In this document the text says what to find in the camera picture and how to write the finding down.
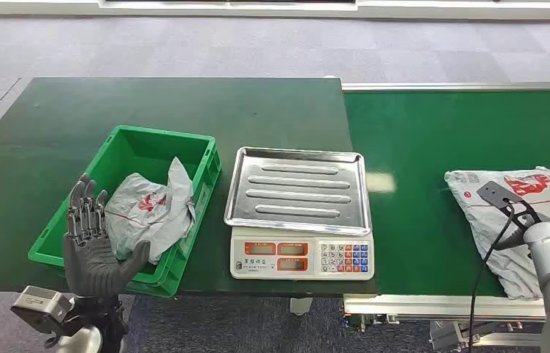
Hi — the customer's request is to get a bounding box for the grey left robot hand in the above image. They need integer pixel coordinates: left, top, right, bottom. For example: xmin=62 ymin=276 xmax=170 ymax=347
xmin=62 ymin=174 xmax=152 ymax=298

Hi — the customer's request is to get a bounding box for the grey mailer package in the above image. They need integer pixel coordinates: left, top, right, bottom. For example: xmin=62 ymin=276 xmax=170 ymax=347
xmin=104 ymin=157 xmax=196 ymax=265
xmin=443 ymin=165 xmax=550 ymax=301

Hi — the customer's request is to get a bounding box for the crumpled grey mailer package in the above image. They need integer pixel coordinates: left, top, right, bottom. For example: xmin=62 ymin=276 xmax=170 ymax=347
xmin=104 ymin=157 xmax=196 ymax=265

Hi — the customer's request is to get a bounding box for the green conveyor belt machine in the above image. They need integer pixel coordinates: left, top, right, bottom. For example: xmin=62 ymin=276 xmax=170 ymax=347
xmin=341 ymin=82 xmax=550 ymax=353

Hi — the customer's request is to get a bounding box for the green plastic crate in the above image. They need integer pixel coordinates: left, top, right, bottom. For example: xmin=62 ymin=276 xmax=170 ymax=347
xmin=27 ymin=125 xmax=223 ymax=299

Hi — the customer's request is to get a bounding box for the white electronic scale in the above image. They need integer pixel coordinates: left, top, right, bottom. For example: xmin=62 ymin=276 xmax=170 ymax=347
xmin=223 ymin=146 xmax=375 ymax=282

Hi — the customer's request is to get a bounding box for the white table leg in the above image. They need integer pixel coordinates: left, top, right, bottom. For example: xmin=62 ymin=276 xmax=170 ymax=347
xmin=290 ymin=296 xmax=315 ymax=317

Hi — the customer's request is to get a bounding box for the steel scale tray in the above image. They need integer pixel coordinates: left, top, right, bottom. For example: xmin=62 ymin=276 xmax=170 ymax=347
xmin=223 ymin=146 xmax=372 ymax=237

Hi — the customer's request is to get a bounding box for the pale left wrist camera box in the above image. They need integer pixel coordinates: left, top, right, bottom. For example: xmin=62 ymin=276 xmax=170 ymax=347
xmin=10 ymin=285 xmax=75 ymax=338

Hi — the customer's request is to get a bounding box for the black cable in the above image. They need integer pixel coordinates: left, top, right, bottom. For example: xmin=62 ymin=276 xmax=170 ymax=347
xmin=468 ymin=203 xmax=516 ymax=353

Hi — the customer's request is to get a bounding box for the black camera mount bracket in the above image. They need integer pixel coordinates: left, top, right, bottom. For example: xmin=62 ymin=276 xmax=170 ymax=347
xmin=476 ymin=180 xmax=545 ymax=235

